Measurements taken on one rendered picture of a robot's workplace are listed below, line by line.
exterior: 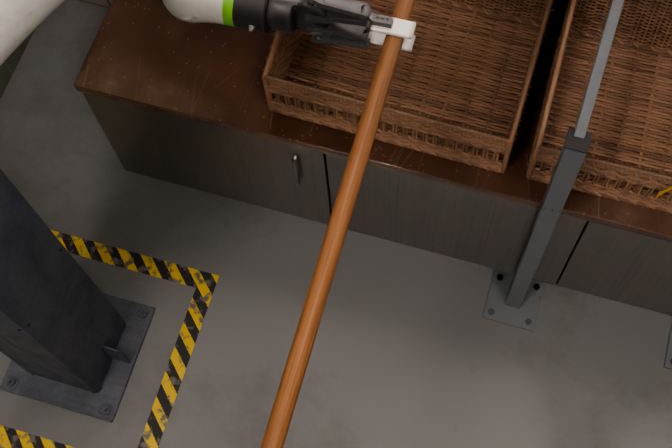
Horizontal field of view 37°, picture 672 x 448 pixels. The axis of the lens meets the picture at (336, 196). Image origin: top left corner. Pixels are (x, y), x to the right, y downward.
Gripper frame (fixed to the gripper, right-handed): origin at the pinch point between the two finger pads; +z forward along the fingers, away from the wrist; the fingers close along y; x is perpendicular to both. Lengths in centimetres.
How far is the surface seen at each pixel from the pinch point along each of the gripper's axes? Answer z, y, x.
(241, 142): -37, 71, -6
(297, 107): -24, 56, -11
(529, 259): 34, 82, 1
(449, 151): 11, 57, -9
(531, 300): 39, 118, -2
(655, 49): 50, 60, -48
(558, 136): 33, 60, -21
